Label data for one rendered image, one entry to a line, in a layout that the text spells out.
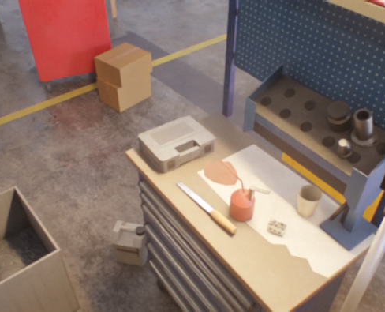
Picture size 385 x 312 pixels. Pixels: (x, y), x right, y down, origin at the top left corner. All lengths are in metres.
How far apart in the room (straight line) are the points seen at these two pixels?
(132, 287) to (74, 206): 0.76
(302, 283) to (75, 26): 3.02
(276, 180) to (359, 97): 0.46
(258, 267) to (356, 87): 0.63
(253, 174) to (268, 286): 0.49
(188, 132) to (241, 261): 0.61
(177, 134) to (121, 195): 1.27
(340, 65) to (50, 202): 2.15
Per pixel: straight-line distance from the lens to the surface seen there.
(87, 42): 3.86
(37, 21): 3.75
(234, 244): 1.38
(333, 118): 1.28
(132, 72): 3.54
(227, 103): 1.85
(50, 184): 3.07
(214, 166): 1.60
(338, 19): 1.35
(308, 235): 1.45
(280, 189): 1.57
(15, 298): 2.03
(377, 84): 1.32
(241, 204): 1.38
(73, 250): 2.63
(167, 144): 1.63
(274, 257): 1.37
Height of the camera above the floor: 2.05
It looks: 41 degrees down
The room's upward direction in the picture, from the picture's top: straight up
